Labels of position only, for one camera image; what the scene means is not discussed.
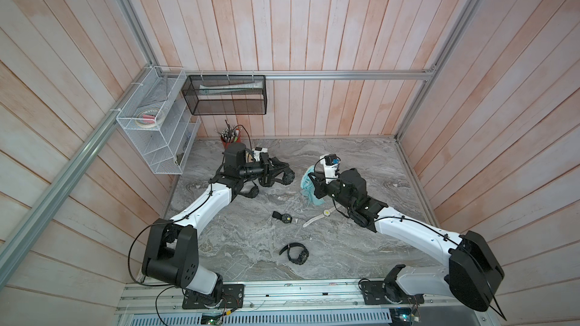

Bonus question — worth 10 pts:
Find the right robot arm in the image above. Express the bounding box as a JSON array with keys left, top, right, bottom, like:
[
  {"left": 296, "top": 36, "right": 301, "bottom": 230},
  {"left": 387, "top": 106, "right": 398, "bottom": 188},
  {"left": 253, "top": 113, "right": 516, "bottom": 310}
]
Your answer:
[{"left": 308, "top": 168, "right": 504, "bottom": 313}]

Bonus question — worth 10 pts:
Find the black mesh wall basket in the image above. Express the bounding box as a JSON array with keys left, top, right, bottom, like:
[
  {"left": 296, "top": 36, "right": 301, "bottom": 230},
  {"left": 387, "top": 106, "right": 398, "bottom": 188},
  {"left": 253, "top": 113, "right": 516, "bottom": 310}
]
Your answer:
[{"left": 181, "top": 74, "right": 268, "bottom": 116}]

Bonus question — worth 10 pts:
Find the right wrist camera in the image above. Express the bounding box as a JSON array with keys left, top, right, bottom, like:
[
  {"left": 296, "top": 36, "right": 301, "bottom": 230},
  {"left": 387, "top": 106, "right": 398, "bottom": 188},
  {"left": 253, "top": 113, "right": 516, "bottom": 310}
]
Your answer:
[{"left": 319, "top": 154, "right": 341, "bottom": 184}]

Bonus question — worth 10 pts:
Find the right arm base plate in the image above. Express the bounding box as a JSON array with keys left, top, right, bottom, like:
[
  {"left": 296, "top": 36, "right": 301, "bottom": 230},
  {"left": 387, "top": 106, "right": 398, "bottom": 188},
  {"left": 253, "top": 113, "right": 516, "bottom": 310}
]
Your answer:
[{"left": 358, "top": 279, "right": 424, "bottom": 305}]

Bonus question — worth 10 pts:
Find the teal microfiber cloth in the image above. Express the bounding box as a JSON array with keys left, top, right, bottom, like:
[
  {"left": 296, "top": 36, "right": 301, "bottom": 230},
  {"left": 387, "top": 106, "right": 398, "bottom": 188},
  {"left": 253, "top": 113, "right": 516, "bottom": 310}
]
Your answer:
[{"left": 301, "top": 165, "right": 325, "bottom": 206}]

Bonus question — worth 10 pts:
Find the aluminium front rail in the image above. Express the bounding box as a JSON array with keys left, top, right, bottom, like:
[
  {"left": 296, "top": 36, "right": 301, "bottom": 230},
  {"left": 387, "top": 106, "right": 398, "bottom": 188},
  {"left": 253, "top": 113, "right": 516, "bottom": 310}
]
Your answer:
[{"left": 115, "top": 275, "right": 490, "bottom": 315}]

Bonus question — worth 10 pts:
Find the aluminium wall frame rail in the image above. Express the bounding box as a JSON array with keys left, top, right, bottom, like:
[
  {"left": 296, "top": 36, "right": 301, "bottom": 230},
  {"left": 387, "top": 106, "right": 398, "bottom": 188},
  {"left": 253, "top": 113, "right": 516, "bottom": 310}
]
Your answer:
[{"left": 1, "top": 0, "right": 473, "bottom": 288}]

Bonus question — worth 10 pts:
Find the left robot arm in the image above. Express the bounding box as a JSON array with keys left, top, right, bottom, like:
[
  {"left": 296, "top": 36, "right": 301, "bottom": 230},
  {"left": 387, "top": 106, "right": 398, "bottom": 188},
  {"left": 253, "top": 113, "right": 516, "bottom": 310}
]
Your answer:
[{"left": 142, "top": 143, "right": 295, "bottom": 298}]

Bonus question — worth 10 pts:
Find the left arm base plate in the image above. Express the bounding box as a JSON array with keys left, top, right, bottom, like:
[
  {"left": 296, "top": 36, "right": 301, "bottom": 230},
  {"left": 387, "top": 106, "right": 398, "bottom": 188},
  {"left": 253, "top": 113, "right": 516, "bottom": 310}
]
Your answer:
[{"left": 182, "top": 284, "right": 245, "bottom": 310}]

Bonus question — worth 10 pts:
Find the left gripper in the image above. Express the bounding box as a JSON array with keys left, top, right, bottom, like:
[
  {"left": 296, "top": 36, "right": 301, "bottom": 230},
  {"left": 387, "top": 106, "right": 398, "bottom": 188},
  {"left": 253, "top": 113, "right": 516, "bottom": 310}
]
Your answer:
[{"left": 239, "top": 152, "right": 289, "bottom": 186}]

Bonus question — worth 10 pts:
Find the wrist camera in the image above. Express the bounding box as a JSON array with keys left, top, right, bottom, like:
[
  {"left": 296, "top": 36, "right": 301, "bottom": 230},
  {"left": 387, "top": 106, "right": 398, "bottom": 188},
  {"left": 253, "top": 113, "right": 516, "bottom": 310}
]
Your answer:
[
  {"left": 252, "top": 146, "right": 269, "bottom": 164},
  {"left": 319, "top": 154, "right": 341, "bottom": 184}
]

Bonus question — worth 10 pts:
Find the tape roll on shelf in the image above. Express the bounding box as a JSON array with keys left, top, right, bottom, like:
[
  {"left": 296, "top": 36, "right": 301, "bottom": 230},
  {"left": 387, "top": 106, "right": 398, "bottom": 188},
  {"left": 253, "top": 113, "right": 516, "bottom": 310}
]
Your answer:
[{"left": 135, "top": 108, "right": 166, "bottom": 129}]

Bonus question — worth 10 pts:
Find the red pen holder cup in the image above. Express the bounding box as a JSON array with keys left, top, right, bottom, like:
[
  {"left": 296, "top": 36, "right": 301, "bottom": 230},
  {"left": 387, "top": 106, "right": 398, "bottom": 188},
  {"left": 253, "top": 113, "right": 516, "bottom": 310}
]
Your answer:
[{"left": 221, "top": 137, "right": 241, "bottom": 149}]

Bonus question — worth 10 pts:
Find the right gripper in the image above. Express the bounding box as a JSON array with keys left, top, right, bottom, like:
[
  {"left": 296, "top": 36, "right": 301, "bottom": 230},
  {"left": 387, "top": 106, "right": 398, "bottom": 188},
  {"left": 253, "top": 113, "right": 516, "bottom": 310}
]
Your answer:
[{"left": 309, "top": 171, "right": 356, "bottom": 214}]

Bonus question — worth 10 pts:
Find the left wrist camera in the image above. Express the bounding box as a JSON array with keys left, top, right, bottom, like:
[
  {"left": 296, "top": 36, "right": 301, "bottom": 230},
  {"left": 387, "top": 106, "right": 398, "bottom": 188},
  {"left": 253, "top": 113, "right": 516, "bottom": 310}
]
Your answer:
[{"left": 252, "top": 146, "right": 269, "bottom": 164}]

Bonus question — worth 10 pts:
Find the white wire wall shelf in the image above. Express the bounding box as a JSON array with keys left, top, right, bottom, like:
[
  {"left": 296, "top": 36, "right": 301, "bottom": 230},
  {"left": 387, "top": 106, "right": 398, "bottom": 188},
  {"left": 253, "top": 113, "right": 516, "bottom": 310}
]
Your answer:
[{"left": 116, "top": 66, "right": 200, "bottom": 175}]

